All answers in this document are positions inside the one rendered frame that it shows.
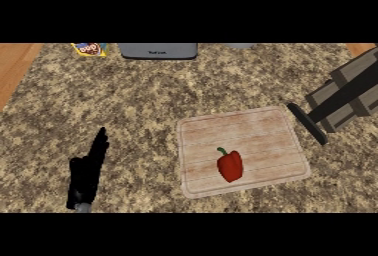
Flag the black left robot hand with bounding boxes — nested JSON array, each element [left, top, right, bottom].
[[65, 126, 111, 211]]

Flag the yellow snack box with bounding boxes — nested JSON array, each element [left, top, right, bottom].
[[70, 42, 110, 58]]

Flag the pale grey round container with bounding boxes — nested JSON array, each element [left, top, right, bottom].
[[222, 42, 257, 50]]

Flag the pale wooden cutting board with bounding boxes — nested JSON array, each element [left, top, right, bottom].
[[176, 105, 313, 200]]

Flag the red bell pepper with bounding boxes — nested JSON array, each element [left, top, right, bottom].
[[216, 146, 246, 184]]

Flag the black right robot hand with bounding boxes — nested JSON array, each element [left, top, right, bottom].
[[285, 102, 330, 147]]

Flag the grey flat appliance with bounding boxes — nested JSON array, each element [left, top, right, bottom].
[[117, 42, 200, 61]]

